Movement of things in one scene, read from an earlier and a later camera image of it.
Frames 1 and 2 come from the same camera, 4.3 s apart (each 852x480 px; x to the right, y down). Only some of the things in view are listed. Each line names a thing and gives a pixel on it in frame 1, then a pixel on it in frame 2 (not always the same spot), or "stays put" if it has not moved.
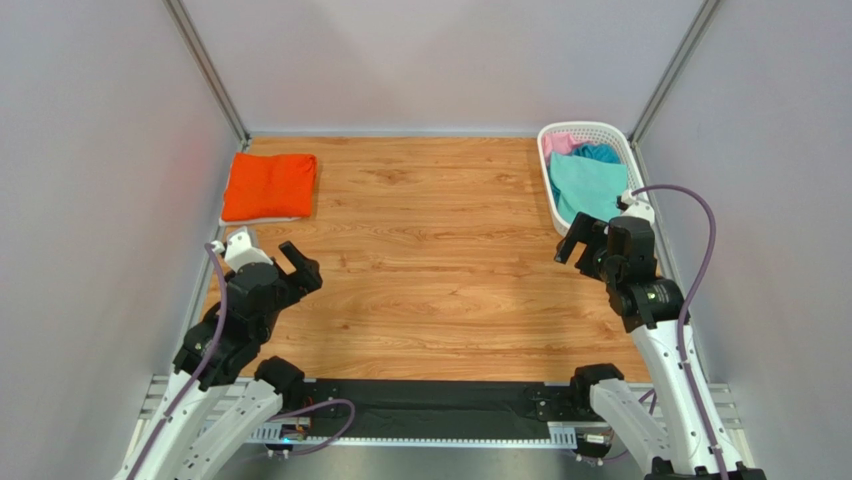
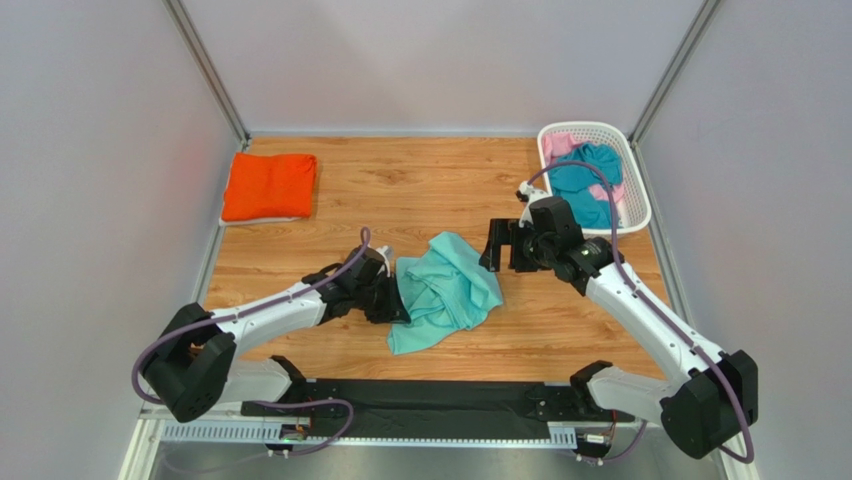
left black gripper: (307, 276) → (394, 310)
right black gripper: (589, 241) → (505, 245)
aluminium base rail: (280, 433) stays put
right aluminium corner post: (704, 19) stays put
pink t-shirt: (559, 143) stays put
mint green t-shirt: (588, 188) → (446, 288)
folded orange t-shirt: (259, 187) stays put
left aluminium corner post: (177, 11) stays put
